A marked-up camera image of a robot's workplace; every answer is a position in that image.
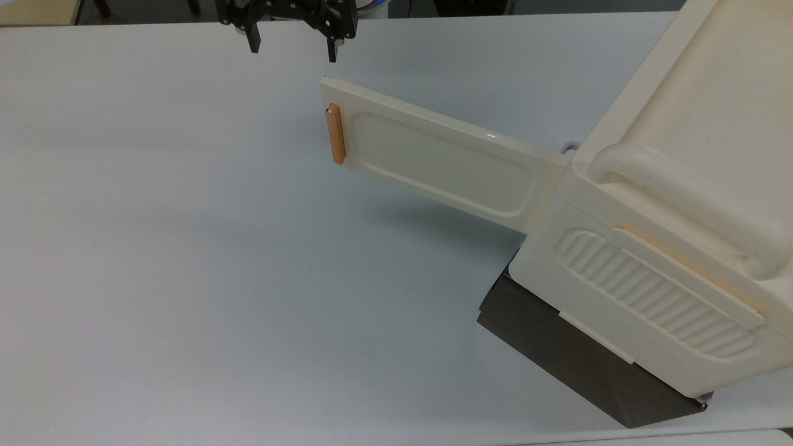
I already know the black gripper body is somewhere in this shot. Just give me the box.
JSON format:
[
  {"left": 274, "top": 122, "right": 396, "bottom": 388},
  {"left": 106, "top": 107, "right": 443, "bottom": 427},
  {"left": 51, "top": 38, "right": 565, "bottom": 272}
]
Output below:
[{"left": 216, "top": 0, "right": 359, "bottom": 42}]

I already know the cream cabinet door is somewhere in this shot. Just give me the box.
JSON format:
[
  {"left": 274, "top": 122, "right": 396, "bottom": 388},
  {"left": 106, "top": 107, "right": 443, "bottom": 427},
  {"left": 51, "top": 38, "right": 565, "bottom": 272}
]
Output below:
[{"left": 319, "top": 76, "right": 573, "bottom": 235}]

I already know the cream plastic cabinet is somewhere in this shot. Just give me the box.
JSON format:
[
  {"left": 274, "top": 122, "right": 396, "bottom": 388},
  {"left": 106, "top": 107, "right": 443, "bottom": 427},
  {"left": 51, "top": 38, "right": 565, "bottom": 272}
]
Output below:
[{"left": 507, "top": 0, "right": 793, "bottom": 398}]

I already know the light wooden desk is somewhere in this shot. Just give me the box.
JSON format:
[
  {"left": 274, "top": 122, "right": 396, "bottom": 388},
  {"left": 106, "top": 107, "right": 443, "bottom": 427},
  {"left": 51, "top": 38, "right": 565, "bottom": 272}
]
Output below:
[{"left": 0, "top": 0, "right": 84, "bottom": 27}]

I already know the dark brown base box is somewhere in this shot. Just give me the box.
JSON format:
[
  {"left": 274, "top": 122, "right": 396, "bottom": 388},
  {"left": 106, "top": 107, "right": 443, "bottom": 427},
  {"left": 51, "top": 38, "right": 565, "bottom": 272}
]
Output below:
[{"left": 476, "top": 249, "right": 714, "bottom": 429}]

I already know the copper door handle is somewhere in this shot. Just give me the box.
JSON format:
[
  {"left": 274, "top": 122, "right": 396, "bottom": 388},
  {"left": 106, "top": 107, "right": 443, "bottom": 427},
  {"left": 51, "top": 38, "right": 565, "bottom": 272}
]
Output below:
[{"left": 325, "top": 103, "right": 346, "bottom": 166}]

